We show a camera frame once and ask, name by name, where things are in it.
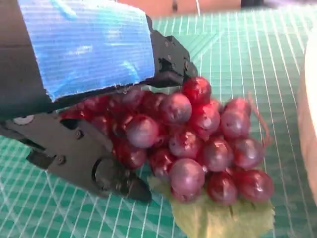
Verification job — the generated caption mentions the green cutting mat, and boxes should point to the green cutting mat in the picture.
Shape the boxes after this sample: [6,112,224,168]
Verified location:
[0,8,317,238]

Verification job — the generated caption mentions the white square plate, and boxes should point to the white square plate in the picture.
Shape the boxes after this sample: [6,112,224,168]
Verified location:
[296,32,317,208]

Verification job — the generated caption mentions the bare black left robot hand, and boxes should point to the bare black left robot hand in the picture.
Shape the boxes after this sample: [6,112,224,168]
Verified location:
[0,0,199,203]

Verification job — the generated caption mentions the red toy grape bunch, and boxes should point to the red toy grape bunch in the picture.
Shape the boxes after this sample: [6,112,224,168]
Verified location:
[60,76,276,238]

